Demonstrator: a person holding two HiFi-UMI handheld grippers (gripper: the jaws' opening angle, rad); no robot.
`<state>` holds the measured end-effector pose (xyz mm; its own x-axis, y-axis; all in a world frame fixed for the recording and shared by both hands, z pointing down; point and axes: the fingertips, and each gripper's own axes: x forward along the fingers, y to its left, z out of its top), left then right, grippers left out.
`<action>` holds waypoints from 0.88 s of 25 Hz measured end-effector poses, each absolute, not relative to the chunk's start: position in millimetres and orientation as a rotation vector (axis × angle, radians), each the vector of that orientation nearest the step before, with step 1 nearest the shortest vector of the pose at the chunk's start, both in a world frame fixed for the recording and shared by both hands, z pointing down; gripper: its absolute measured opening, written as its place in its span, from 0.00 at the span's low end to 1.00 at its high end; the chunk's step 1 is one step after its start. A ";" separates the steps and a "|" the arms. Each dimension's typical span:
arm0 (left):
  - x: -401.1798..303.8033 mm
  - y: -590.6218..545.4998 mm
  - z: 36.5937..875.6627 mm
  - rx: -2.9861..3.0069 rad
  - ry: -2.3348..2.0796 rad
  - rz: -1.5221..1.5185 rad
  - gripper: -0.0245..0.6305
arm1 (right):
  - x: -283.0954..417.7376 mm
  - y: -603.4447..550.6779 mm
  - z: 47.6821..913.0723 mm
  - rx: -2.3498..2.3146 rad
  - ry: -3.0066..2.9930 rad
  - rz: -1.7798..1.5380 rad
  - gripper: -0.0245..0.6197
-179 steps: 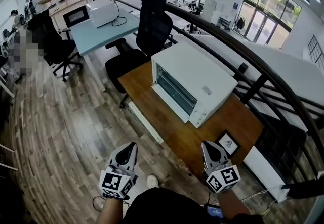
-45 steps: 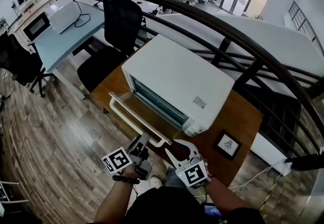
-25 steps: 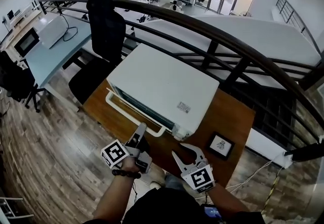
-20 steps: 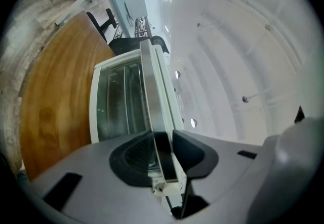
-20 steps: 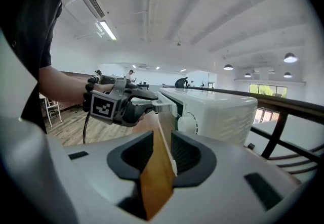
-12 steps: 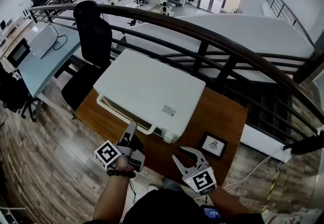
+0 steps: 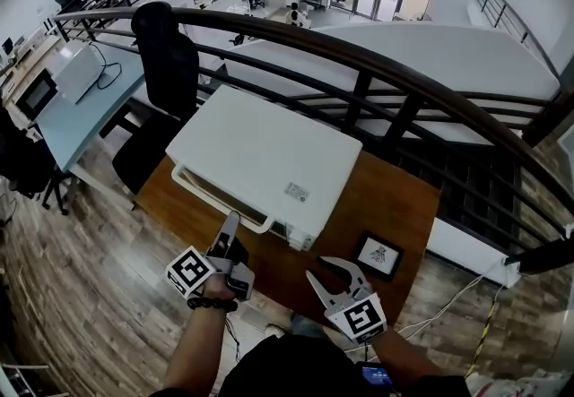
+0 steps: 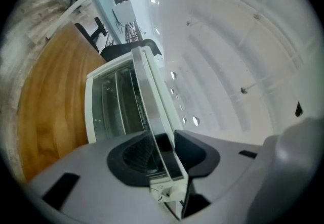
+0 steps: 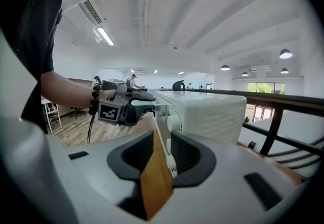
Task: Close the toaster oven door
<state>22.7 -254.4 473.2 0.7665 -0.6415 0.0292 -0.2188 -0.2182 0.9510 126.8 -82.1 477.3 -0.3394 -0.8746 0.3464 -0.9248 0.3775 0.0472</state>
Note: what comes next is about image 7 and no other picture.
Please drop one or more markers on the white toaster oven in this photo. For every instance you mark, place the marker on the white toaster oven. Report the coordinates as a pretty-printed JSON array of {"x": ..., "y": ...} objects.
[{"x": 269, "y": 153}]

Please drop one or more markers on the person's left forearm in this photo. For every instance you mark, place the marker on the person's left forearm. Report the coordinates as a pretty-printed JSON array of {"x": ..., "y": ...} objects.
[{"x": 197, "y": 346}]

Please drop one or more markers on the black office chair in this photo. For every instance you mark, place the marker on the black office chair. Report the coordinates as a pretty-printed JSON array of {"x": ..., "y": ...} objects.
[{"x": 168, "y": 68}]

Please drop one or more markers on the light blue desk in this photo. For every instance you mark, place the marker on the light blue desk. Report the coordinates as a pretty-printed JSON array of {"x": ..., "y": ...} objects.
[{"x": 85, "y": 117}]

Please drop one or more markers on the person's left hand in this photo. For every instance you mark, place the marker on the person's left hand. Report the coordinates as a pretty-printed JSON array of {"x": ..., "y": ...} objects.
[{"x": 217, "y": 287}]

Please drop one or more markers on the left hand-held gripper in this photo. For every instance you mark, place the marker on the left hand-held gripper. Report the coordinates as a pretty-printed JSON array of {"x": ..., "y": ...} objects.
[{"x": 190, "y": 272}]

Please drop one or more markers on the white sack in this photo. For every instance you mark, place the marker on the white sack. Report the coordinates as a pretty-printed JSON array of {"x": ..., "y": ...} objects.
[{"x": 524, "y": 384}]

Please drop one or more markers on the person's black shirt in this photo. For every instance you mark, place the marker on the person's black shirt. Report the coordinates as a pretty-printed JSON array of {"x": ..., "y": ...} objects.
[{"x": 296, "y": 368}]

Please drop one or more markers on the small white oven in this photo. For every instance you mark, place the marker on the small white oven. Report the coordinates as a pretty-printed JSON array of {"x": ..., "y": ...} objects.
[{"x": 78, "y": 70}]

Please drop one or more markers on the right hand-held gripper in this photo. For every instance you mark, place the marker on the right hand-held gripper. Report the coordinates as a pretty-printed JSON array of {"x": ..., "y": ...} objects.
[{"x": 359, "y": 319}]

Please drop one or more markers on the black microwave oven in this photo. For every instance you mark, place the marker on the black microwave oven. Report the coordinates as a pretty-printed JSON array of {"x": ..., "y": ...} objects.
[{"x": 36, "y": 92}]

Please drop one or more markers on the black stair railing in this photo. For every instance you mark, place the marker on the black stair railing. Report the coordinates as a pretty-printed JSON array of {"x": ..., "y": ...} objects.
[{"x": 507, "y": 12}]

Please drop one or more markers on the white baseboard panel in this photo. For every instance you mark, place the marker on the white baseboard panel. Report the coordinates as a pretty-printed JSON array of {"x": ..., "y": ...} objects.
[{"x": 466, "y": 247}]

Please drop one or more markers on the person's white shoe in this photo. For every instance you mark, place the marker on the person's white shoe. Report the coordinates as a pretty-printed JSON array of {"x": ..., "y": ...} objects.
[{"x": 274, "y": 330}]

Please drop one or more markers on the black picture frame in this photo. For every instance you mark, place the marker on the black picture frame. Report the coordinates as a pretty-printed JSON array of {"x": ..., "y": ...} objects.
[{"x": 377, "y": 254}]

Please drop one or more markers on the device with blue screen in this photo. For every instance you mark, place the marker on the device with blue screen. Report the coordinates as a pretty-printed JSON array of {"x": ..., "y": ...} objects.
[{"x": 376, "y": 375}]

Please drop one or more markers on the person's right forearm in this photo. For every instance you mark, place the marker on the person's right forearm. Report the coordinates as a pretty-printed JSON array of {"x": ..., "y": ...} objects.
[{"x": 403, "y": 355}]

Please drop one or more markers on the white toaster oven door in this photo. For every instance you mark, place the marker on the white toaster oven door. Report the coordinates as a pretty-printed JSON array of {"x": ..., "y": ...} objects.
[{"x": 177, "y": 175}]

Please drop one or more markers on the black bag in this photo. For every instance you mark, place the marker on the black bag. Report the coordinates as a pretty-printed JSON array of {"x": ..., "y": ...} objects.
[{"x": 22, "y": 157}]

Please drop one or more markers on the person's jeans leg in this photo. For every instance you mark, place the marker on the person's jeans leg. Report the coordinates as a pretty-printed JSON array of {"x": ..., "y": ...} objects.
[{"x": 307, "y": 325}]

